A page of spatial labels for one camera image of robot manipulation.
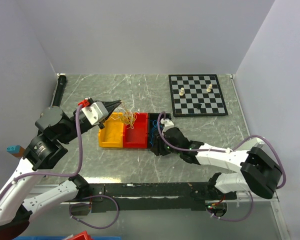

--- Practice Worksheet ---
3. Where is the white chess piece right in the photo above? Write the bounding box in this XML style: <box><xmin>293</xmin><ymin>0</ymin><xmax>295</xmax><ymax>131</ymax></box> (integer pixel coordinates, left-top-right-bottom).
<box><xmin>206</xmin><ymin>83</ymin><xmax>213</xmax><ymax>93</ymax></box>

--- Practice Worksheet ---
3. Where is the yellow plastic bin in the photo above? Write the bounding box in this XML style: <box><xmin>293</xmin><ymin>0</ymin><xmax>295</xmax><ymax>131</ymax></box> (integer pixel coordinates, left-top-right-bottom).
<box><xmin>98</xmin><ymin>112</ymin><xmax>124</xmax><ymax>148</ymax></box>

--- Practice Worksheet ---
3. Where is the black marker orange cap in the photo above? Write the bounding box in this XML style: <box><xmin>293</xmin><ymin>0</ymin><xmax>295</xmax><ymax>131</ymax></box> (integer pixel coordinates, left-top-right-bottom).
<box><xmin>51</xmin><ymin>74</ymin><xmax>68</xmax><ymax>107</ymax></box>

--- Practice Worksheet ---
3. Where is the blue wire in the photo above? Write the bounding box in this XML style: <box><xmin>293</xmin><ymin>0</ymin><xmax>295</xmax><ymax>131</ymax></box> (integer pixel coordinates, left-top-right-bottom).
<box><xmin>148</xmin><ymin>119</ymin><xmax>163</xmax><ymax>148</ymax></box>

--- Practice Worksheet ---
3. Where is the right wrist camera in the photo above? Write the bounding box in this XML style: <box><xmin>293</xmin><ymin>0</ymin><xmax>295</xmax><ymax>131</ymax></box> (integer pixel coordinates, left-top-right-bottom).
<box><xmin>160</xmin><ymin>118</ymin><xmax>175</xmax><ymax>132</ymax></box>

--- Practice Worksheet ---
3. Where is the black plastic bin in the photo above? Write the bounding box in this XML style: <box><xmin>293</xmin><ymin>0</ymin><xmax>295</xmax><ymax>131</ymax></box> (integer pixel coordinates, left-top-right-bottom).
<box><xmin>147</xmin><ymin>112</ymin><xmax>159</xmax><ymax>150</ymax></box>

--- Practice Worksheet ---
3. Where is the chessboard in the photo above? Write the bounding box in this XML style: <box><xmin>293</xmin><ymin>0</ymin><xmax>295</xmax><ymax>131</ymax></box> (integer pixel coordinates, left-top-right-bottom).
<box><xmin>168</xmin><ymin>74</ymin><xmax>228</xmax><ymax>117</ymax></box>

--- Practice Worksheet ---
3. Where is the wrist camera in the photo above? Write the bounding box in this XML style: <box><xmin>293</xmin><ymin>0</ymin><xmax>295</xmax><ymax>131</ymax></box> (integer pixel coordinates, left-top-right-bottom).
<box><xmin>78</xmin><ymin>97</ymin><xmax>109</xmax><ymax>126</ymax></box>
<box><xmin>160</xmin><ymin>118</ymin><xmax>175</xmax><ymax>132</ymax></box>

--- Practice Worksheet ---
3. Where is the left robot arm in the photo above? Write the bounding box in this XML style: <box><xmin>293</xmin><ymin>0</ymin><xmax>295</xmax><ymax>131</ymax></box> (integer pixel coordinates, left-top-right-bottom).
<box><xmin>0</xmin><ymin>98</ymin><xmax>122</xmax><ymax>240</ymax></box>

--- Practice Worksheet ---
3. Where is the grey white stand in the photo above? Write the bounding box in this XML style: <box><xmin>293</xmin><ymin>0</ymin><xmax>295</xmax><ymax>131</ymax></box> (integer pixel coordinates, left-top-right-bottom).
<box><xmin>249</xmin><ymin>137</ymin><xmax>266</xmax><ymax>147</ymax></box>

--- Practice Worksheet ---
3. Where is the yellow wire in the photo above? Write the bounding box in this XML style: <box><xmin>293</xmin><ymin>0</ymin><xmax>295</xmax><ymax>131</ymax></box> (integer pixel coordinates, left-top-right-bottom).
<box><xmin>114</xmin><ymin>101</ymin><xmax>138</xmax><ymax>131</ymax></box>

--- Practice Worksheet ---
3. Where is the aluminium rail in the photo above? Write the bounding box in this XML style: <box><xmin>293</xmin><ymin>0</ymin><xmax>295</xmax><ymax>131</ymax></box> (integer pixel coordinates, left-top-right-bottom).
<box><xmin>236</xmin><ymin>191</ymin><xmax>280</xmax><ymax>202</ymax></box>

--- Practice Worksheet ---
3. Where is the red plastic bin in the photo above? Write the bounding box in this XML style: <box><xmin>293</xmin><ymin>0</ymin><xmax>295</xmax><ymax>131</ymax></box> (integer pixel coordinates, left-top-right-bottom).
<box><xmin>122</xmin><ymin>112</ymin><xmax>149</xmax><ymax>149</ymax></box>

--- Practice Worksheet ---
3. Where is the white chess piece left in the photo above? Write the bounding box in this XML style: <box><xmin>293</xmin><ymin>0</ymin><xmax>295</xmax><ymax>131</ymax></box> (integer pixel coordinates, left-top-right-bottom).
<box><xmin>179</xmin><ymin>87</ymin><xmax>185</xmax><ymax>97</ymax></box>

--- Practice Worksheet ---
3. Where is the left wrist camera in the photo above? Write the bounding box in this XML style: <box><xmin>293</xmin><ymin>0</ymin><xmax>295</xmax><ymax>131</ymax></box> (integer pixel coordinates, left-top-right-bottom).
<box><xmin>78</xmin><ymin>97</ymin><xmax>109</xmax><ymax>126</ymax></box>

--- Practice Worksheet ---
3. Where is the white chess piece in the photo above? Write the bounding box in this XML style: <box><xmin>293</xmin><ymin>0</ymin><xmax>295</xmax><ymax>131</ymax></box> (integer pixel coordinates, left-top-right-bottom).
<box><xmin>206</xmin><ymin>83</ymin><xmax>213</xmax><ymax>93</ymax></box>
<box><xmin>179</xmin><ymin>87</ymin><xmax>185</xmax><ymax>97</ymax></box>

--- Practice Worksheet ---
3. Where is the blue brown toy block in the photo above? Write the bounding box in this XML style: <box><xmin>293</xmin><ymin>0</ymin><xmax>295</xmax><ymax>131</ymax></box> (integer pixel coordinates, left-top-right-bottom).
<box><xmin>6</xmin><ymin>145</ymin><xmax>25</xmax><ymax>158</ymax></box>

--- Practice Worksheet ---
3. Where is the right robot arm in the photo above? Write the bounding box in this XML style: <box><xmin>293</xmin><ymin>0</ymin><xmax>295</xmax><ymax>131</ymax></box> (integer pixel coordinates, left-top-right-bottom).
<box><xmin>150</xmin><ymin>127</ymin><xmax>283</xmax><ymax>200</ymax></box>

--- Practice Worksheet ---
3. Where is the red bin at bottom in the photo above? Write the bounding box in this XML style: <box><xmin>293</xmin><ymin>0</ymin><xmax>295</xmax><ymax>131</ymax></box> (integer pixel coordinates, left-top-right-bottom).
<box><xmin>65</xmin><ymin>231</ymin><xmax>93</xmax><ymax>240</ymax></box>

